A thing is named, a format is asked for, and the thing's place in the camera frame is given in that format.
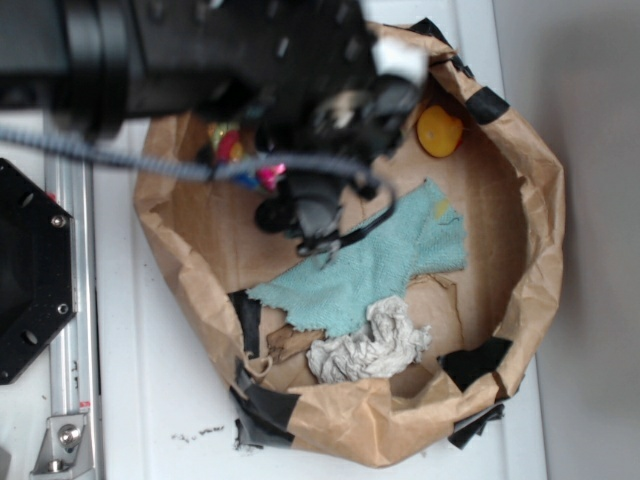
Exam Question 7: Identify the aluminium extrusion rail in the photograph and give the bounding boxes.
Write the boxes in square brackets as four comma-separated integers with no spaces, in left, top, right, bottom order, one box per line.
[42,112,105,480]

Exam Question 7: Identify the crumpled white paper towel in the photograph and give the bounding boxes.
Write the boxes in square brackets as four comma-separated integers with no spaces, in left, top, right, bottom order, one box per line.
[306,296,433,384]

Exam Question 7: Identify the yellow rubber duck toy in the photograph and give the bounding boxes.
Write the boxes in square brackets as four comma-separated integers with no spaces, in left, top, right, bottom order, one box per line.
[416,105,464,158]

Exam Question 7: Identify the white plastic tray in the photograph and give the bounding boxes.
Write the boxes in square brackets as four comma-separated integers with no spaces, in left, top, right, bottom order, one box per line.
[87,0,549,480]

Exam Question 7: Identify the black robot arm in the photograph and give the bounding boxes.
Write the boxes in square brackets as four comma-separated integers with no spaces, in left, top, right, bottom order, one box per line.
[1,1,428,257]

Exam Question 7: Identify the multicolored twisted rope toy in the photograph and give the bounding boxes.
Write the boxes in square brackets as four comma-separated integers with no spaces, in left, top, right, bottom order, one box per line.
[196,122,286,193]

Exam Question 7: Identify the metal corner bracket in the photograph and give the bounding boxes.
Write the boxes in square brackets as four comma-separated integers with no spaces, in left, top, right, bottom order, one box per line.
[29,414,96,480]

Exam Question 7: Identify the grey braided cable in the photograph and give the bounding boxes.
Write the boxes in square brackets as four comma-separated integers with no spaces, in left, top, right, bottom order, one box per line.
[0,125,396,251]

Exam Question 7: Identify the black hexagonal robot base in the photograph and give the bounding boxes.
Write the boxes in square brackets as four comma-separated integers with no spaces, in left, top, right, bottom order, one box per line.
[1,158,75,385]

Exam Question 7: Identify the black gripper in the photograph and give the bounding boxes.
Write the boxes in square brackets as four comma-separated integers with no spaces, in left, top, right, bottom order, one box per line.
[194,1,428,257]

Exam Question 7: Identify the teal cloth rag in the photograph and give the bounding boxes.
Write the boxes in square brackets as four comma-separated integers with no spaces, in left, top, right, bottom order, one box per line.
[247,179,466,337]

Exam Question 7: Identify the brown paper bag bin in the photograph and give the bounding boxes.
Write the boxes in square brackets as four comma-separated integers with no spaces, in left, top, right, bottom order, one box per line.
[134,20,565,467]

